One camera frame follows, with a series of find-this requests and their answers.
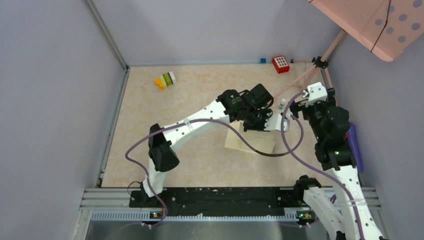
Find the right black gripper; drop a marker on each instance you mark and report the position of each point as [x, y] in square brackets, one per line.
[296, 106]

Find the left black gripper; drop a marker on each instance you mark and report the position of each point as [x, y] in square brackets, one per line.
[266, 113]

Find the pale yellow envelope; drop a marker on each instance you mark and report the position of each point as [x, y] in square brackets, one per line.
[260, 140]

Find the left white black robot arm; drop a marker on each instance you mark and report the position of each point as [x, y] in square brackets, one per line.
[252, 107]

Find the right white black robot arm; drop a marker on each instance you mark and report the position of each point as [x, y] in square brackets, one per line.
[350, 218]

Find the white glue stick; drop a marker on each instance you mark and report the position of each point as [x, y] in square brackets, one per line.
[282, 104]

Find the purple flashlight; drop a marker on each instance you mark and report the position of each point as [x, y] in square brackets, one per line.
[353, 144]

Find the pink wooden tripod stand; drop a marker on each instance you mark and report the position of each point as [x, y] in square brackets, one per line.
[310, 72]

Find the red toy block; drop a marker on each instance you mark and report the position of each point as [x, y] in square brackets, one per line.
[280, 64]

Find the stacked colourful toy bricks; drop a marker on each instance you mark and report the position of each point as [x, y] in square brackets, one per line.
[165, 80]

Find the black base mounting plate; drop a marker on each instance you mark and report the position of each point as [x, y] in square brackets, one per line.
[220, 201]

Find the pink dotted board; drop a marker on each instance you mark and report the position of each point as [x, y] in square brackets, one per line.
[385, 27]

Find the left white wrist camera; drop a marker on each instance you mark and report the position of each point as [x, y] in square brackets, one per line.
[277, 122]

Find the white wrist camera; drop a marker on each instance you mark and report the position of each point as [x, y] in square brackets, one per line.
[314, 93]
[277, 122]

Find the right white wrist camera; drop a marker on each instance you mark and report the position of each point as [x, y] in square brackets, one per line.
[314, 93]

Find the aluminium frame rail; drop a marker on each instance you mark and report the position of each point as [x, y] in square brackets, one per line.
[98, 20]

